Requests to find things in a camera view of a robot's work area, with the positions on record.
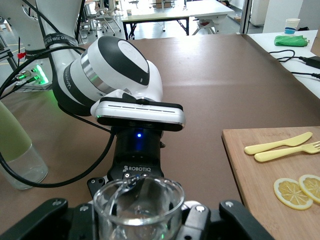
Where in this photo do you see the green cloth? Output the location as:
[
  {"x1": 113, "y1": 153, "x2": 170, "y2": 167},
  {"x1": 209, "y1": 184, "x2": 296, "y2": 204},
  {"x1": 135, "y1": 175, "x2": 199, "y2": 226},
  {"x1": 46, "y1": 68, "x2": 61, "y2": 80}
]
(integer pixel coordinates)
[{"x1": 273, "y1": 34, "x2": 309, "y2": 48}]

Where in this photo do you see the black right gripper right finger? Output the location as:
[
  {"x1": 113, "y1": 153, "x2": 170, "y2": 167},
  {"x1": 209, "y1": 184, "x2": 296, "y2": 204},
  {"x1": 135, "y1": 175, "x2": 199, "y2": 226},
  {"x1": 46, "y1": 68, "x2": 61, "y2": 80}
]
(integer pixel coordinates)
[{"x1": 178, "y1": 199, "x2": 276, "y2": 240}]

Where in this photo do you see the lemon slice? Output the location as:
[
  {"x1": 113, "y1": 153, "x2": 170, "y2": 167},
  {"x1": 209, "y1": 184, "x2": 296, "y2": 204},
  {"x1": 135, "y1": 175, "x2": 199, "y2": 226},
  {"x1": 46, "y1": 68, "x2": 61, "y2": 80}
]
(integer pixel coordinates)
[
  {"x1": 273, "y1": 177, "x2": 314, "y2": 211},
  {"x1": 298, "y1": 174, "x2": 320, "y2": 205}
]

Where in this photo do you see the small clear glass cup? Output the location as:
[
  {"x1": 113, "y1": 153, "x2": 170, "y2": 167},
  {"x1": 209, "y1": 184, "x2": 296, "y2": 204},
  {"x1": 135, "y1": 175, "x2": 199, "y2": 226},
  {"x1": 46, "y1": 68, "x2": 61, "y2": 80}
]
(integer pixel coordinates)
[{"x1": 93, "y1": 175, "x2": 186, "y2": 240}]

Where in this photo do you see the yellow plastic knife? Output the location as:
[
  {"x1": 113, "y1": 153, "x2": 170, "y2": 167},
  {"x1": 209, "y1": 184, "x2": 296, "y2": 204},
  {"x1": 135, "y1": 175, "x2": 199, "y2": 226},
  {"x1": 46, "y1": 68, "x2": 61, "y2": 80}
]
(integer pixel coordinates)
[{"x1": 244, "y1": 131, "x2": 314, "y2": 155}]

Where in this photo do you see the yellow plastic fork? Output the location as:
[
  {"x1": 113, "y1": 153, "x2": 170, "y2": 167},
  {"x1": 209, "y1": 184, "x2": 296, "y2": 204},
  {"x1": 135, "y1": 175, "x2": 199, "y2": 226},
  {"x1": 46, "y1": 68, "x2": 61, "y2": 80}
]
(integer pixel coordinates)
[{"x1": 253, "y1": 140, "x2": 320, "y2": 163}]

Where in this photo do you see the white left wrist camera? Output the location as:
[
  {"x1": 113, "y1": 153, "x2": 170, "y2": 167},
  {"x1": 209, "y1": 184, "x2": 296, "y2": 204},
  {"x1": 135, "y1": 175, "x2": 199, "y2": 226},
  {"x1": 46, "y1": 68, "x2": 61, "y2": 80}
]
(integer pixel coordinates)
[{"x1": 95, "y1": 98, "x2": 187, "y2": 133}]

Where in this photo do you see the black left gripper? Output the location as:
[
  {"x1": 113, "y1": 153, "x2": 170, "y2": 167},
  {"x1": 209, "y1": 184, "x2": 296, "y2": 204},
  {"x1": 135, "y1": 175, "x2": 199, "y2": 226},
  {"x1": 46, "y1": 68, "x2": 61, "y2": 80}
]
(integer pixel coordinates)
[{"x1": 86, "y1": 129, "x2": 166, "y2": 195}]

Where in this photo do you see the brown table cover sheet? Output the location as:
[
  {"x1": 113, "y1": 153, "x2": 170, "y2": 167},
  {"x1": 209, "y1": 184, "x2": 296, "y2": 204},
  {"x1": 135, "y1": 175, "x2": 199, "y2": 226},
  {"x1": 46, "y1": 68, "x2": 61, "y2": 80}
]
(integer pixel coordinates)
[{"x1": 0, "y1": 33, "x2": 320, "y2": 240}]

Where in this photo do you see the black power adapter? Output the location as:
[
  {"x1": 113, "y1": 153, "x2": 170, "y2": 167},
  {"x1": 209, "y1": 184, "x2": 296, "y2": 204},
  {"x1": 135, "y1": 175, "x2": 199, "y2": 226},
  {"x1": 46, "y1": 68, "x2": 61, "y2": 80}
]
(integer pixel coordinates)
[{"x1": 298, "y1": 55, "x2": 320, "y2": 68}]

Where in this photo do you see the long office table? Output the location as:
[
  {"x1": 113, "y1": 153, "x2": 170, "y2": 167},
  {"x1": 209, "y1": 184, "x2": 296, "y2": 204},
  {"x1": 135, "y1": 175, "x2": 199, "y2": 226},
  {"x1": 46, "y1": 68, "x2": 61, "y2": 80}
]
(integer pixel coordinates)
[{"x1": 121, "y1": 12, "x2": 192, "y2": 41}]

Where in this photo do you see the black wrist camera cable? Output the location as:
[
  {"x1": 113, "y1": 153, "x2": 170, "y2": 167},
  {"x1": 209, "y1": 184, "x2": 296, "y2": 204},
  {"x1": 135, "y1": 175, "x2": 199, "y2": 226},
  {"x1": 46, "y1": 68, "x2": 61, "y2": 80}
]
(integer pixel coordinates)
[{"x1": 0, "y1": 109, "x2": 116, "y2": 189}]

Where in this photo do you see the white side table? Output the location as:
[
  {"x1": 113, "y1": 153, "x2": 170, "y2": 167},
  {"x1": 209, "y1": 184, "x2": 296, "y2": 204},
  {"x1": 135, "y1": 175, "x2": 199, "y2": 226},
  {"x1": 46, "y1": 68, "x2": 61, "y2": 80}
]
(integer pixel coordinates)
[{"x1": 246, "y1": 29, "x2": 320, "y2": 100}]

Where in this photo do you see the green sleeved glass shaker bottle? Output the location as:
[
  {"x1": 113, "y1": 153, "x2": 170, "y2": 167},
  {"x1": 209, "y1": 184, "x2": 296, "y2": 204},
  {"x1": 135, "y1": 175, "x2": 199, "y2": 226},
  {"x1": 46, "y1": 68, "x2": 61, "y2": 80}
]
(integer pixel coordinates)
[{"x1": 0, "y1": 101, "x2": 49, "y2": 191}]

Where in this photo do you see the white paper cup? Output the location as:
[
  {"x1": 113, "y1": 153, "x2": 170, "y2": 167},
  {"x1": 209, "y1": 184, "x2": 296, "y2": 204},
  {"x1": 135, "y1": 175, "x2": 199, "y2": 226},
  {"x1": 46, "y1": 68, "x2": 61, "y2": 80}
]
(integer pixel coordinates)
[{"x1": 284, "y1": 17, "x2": 301, "y2": 36}]

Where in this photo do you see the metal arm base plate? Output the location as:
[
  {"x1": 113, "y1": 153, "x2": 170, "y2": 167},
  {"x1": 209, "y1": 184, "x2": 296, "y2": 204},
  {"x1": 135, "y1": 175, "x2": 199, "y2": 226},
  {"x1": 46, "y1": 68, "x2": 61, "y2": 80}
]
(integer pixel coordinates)
[{"x1": 13, "y1": 63, "x2": 52, "y2": 92}]

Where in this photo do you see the bamboo cutting board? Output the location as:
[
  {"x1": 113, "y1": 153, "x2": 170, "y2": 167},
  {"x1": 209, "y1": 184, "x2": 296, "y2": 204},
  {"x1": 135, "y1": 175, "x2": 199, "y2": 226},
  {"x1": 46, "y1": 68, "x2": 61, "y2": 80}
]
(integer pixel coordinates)
[{"x1": 221, "y1": 126, "x2": 320, "y2": 240}]

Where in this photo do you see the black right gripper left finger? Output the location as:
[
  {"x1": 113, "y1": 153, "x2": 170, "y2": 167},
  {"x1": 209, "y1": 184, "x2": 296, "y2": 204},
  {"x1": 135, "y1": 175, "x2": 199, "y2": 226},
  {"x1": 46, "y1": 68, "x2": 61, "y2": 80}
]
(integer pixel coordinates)
[{"x1": 14, "y1": 198, "x2": 101, "y2": 240}]

